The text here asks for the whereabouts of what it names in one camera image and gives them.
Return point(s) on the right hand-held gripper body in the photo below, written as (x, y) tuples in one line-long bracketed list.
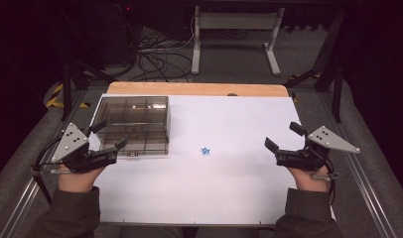
[(328, 139)]

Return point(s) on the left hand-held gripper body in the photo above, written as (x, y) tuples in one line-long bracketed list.
[(69, 142)]

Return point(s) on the clear plastic compartment box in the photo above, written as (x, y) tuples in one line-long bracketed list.
[(136, 119)]

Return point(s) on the small blue star piece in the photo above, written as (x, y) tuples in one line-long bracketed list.
[(205, 151)]

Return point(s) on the person's left hand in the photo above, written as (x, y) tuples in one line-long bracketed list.
[(78, 181)]

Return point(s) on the person's right hand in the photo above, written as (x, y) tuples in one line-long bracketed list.
[(308, 181)]

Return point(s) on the yellow black hazard tape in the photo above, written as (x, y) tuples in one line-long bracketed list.
[(55, 99)]

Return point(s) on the black metal stand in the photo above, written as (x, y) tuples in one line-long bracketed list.
[(67, 86), (335, 76)]

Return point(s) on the white table sheet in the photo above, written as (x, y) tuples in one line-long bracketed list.
[(222, 188)]

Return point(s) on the aluminium rail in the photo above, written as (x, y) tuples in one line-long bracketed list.
[(365, 191), (27, 195)]

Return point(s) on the white metal table frame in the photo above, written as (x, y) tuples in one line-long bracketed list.
[(236, 20)]

